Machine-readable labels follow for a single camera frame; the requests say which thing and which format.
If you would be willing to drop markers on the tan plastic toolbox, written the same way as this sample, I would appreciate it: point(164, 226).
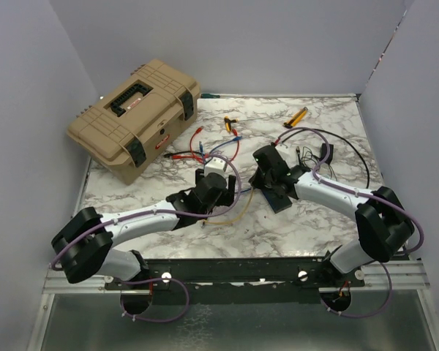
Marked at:
point(130, 127)

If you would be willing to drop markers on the yellow utility knife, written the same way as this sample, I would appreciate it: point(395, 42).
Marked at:
point(296, 118)

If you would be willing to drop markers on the black blue network switch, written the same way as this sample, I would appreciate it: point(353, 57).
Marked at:
point(278, 201)

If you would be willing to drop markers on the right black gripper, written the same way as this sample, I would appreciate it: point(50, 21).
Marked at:
point(256, 181)

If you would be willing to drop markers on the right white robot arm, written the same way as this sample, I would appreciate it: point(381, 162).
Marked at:
point(383, 227)

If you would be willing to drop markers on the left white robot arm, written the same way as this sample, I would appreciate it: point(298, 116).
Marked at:
point(86, 245)

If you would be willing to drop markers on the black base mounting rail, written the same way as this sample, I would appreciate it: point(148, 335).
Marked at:
point(239, 280)

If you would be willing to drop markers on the green handled screwdriver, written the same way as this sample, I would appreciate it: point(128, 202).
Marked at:
point(209, 96)

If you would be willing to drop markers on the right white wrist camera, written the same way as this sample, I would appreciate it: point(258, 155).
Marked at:
point(282, 147)

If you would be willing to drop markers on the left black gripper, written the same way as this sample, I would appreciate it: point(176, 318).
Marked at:
point(227, 197)

